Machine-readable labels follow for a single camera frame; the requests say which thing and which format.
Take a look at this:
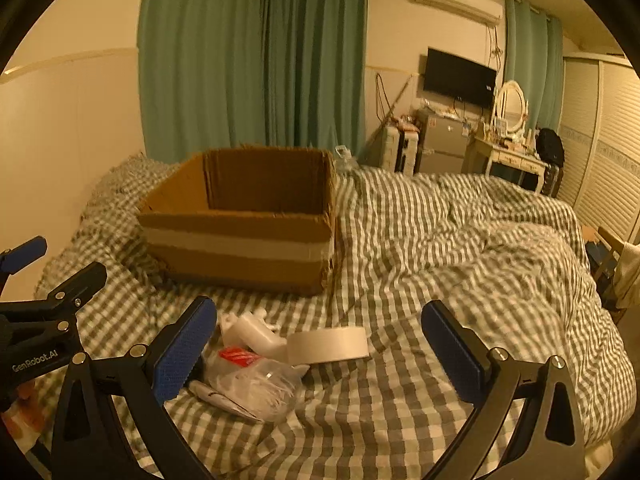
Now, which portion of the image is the clear water jug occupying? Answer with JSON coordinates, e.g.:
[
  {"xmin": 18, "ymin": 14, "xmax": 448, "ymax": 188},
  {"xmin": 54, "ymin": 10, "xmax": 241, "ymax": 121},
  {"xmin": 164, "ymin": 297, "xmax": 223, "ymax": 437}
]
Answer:
[{"xmin": 334, "ymin": 145, "xmax": 359, "ymax": 174}]

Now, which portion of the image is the white suitcase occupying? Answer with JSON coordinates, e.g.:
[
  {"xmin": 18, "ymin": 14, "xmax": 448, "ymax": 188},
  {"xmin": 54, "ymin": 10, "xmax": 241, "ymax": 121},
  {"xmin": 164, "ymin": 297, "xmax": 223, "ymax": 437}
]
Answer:
[{"xmin": 380, "ymin": 125, "xmax": 419, "ymax": 177}]

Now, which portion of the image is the silver mini fridge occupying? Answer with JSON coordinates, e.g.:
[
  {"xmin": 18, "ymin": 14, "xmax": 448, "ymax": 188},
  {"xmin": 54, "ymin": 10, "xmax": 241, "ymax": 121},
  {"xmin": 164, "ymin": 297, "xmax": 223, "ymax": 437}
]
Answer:
[{"xmin": 416, "ymin": 108, "xmax": 470, "ymax": 174}]

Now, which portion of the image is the black wall television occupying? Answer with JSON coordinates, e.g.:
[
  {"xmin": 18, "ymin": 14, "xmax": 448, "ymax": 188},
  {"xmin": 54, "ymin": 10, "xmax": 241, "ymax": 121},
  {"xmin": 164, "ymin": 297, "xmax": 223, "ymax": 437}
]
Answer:
[{"xmin": 423, "ymin": 48, "xmax": 497, "ymax": 110}]

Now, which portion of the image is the wooden chair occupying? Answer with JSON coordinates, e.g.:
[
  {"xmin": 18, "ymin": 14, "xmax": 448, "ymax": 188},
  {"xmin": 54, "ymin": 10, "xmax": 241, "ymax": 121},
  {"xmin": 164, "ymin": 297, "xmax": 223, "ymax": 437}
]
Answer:
[{"xmin": 582, "ymin": 226, "xmax": 639, "ymax": 325}]

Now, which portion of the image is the green checkered duvet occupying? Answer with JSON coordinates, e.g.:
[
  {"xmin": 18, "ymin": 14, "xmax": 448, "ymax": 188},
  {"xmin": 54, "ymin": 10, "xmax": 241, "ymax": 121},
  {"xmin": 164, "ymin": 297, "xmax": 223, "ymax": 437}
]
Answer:
[{"xmin": 35, "ymin": 156, "xmax": 637, "ymax": 479}]

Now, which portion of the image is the white dressing table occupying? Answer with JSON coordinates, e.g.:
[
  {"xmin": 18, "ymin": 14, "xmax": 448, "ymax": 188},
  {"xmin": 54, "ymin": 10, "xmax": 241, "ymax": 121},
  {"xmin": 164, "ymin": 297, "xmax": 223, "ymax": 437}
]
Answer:
[{"xmin": 462, "ymin": 138, "xmax": 548, "ymax": 193}]

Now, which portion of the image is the black backpack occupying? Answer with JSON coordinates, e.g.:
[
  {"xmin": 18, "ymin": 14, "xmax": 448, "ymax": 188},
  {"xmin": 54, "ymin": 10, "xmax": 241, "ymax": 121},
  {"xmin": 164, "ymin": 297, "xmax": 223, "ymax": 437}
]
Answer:
[{"xmin": 536, "ymin": 128, "xmax": 565, "ymax": 168}]

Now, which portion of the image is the white louvered wardrobe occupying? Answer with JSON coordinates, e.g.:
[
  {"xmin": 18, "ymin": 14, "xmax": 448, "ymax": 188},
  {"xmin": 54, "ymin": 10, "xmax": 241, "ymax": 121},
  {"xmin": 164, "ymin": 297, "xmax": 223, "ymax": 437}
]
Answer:
[{"xmin": 558, "ymin": 52, "xmax": 639, "ymax": 244}]

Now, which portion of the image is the brown cardboard box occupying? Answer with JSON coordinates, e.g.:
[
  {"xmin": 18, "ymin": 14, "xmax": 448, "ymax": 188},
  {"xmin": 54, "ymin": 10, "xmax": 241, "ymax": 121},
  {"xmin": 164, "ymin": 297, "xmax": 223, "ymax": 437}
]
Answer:
[{"xmin": 138, "ymin": 146, "xmax": 336, "ymax": 296}]

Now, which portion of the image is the large green curtain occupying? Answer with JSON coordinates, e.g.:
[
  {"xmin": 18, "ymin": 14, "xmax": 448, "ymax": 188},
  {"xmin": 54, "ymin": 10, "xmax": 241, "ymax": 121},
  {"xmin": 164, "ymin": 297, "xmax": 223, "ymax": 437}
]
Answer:
[{"xmin": 137, "ymin": 0, "xmax": 368, "ymax": 162}]

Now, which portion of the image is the small green curtain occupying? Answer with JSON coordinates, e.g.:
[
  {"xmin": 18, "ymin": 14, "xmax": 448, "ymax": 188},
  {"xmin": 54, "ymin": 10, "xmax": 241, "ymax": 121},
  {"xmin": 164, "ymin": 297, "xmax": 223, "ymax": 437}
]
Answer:
[{"xmin": 503, "ymin": 0, "xmax": 564, "ymax": 130}]

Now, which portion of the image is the white plastic bottle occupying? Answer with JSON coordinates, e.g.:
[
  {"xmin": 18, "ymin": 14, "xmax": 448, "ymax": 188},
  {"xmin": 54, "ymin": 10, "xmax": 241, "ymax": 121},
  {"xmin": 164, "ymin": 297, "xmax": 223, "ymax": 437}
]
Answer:
[{"xmin": 219, "ymin": 308, "xmax": 286, "ymax": 362}]

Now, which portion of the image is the white tape roll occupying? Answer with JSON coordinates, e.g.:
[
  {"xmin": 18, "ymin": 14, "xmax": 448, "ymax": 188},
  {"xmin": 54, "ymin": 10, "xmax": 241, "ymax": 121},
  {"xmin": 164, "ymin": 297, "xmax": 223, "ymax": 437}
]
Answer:
[{"xmin": 286, "ymin": 326, "xmax": 369, "ymax": 365}]

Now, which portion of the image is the oval vanity mirror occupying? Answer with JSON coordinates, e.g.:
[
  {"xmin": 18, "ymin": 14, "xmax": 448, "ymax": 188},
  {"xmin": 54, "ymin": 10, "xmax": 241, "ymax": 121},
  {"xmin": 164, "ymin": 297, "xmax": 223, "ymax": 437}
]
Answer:
[{"xmin": 491, "ymin": 80, "xmax": 528, "ymax": 138}]

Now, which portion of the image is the white air conditioner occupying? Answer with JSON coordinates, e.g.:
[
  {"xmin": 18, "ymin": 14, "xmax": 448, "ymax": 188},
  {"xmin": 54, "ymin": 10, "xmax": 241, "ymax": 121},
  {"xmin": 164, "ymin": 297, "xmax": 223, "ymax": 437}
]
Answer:
[{"xmin": 414, "ymin": 0, "xmax": 503, "ymax": 27}]

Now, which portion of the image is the clear cotton swab jar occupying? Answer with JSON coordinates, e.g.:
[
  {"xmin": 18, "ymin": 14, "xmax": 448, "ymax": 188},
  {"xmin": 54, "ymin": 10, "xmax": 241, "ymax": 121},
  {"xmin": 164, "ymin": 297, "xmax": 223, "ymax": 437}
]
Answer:
[{"xmin": 203, "ymin": 347, "xmax": 309, "ymax": 422}]

